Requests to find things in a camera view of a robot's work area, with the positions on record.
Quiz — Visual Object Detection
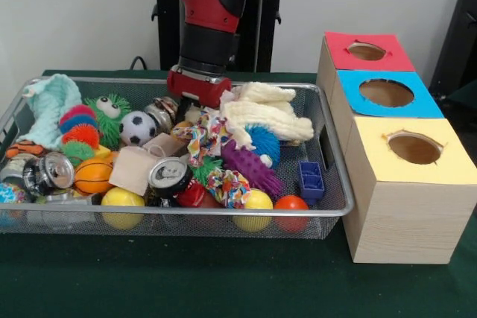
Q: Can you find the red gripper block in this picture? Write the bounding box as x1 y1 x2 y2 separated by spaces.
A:
166 64 233 125

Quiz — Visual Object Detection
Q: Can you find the long polka dot cloth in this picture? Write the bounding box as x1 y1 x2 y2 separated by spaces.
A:
171 111 251 210

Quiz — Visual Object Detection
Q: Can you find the cream knitted cloth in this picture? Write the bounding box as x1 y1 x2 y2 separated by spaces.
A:
219 81 315 147

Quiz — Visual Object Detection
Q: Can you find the mint green fuzzy cloth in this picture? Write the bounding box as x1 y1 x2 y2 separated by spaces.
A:
16 74 83 150

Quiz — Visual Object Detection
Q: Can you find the shallow mesh bin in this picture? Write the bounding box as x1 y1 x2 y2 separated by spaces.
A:
0 77 355 241

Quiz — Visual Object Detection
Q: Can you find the wooden box with three holes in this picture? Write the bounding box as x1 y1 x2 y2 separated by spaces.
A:
315 31 477 265

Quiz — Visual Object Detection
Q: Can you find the small soccer ball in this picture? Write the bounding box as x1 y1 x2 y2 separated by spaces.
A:
119 110 157 147

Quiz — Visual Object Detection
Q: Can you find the silver topped drink can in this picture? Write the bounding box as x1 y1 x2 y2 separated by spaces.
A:
148 156 194 198

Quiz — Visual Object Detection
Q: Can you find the plain wooden block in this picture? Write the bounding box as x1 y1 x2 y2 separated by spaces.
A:
108 145 159 196

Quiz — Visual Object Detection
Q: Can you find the purple spiky rubber ball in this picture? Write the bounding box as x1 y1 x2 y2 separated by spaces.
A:
222 141 283 200

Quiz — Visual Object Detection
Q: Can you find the yellow ball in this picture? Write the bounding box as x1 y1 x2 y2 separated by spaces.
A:
233 188 275 232
101 187 145 230

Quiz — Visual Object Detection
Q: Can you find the small orange basketball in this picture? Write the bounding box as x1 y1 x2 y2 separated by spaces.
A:
73 156 115 194

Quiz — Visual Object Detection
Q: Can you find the orange ball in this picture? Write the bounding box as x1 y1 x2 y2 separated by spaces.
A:
274 194 310 232

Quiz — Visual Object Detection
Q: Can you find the dark green table cloth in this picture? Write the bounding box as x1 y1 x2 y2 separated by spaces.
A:
0 69 477 318

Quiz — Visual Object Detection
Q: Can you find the green side table cloth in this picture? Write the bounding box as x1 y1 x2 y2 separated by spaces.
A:
428 79 477 168

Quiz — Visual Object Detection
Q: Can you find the black flat panel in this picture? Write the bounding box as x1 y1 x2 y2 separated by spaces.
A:
428 0 477 92

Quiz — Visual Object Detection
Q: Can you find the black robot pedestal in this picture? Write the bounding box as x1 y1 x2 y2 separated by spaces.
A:
151 0 301 72

